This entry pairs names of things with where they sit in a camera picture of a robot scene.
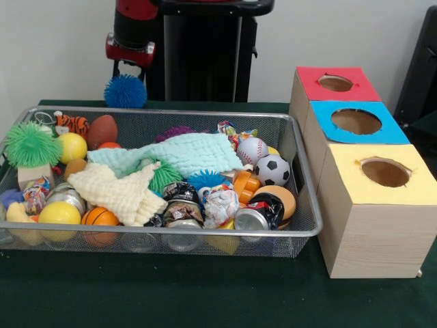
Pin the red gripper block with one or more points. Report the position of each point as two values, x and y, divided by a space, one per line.
130 55

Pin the plain blue spiky ball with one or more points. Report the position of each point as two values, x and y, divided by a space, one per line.
125 91

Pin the pale blue waffle cloth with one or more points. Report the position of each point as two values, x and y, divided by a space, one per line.
191 154

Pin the cream yellow knitted cloth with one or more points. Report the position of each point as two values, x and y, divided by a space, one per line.
119 191

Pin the large green spiky ball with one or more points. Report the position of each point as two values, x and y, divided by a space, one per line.
31 145

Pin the blue spiky ball with eyes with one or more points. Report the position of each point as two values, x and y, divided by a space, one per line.
206 180

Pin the crushed shiny silver can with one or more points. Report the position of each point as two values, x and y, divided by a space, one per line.
66 198

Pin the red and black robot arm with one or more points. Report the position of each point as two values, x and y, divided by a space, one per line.
136 24

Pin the shallow clear mesh bin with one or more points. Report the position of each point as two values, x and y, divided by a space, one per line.
293 130

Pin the wooden box with three holes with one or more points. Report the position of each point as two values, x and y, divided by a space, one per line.
369 239

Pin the small brown football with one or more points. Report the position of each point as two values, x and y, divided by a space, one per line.
102 131

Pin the striped orange tiger toy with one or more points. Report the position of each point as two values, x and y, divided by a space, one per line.
72 124

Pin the purple spiky toy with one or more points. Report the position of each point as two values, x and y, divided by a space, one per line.
176 132

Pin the light green spiky ball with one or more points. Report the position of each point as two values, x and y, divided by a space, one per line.
166 176

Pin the plain wooden cube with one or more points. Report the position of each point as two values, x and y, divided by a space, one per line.
34 176

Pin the white baseball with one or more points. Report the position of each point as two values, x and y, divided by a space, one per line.
252 150

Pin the small orange basketball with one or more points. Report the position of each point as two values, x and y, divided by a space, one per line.
100 219

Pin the yellow smiley ball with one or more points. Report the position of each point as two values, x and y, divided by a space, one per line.
59 213

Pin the small soccer ball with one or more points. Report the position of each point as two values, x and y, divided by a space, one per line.
272 170

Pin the black drink can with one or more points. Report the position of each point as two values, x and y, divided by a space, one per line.
259 212

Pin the dark green table cloth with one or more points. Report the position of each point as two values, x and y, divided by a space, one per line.
205 294

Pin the black upright panel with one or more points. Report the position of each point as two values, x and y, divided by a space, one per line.
423 68

